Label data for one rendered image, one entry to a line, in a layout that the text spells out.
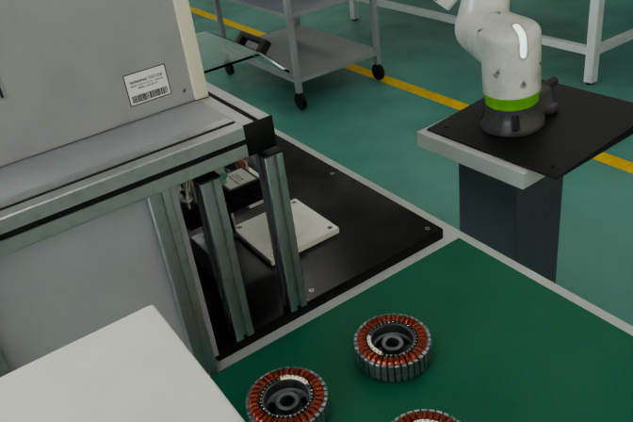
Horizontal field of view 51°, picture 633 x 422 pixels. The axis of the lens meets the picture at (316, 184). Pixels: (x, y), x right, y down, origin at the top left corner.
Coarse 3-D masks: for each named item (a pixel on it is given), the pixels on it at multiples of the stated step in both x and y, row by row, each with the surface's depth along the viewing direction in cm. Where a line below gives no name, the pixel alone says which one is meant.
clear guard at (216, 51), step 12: (204, 36) 143; (216, 36) 142; (204, 48) 136; (216, 48) 135; (228, 48) 134; (240, 48) 133; (204, 60) 129; (216, 60) 128; (228, 60) 127; (240, 60) 127; (264, 60) 137; (204, 72) 123; (288, 72) 134
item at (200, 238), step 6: (198, 234) 120; (192, 240) 119; (198, 240) 118; (204, 240) 118; (198, 246) 117; (204, 246) 116; (198, 252) 119; (204, 252) 115; (198, 258) 120; (204, 258) 117; (210, 258) 114; (204, 264) 118; (210, 264) 115; (210, 270) 117
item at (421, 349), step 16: (368, 320) 101; (384, 320) 100; (400, 320) 99; (416, 320) 99; (368, 336) 97; (384, 336) 100; (400, 336) 100; (416, 336) 96; (368, 352) 94; (384, 352) 97; (400, 352) 96; (416, 352) 93; (368, 368) 94; (384, 368) 92; (400, 368) 93; (416, 368) 93
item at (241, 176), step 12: (240, 168) 119; (228, 180) 116; (240, 180) 115; (252, 180) 115; (228, 192) 112; (240, 192) 114; (252, 192) 115; (180, 204) 115; (192, 204) 114; (228, 204) 113; (240, 204) 114; (252, 204) 116; (192, 228) 110
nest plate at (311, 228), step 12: (300, 204) 133; (264, 216) 130; (300, 216) 129; (312, 216) 128; (240, 228) 128; (252, 228) 127; (264, 228) 127; (300, 228) 125; (312, 228) 125; (324, 228) 124; (336, 228) 124; (252, 240) 123; (264, 240) 123; (300, 240) 122; (312, 240) 121; (264, 252) 120
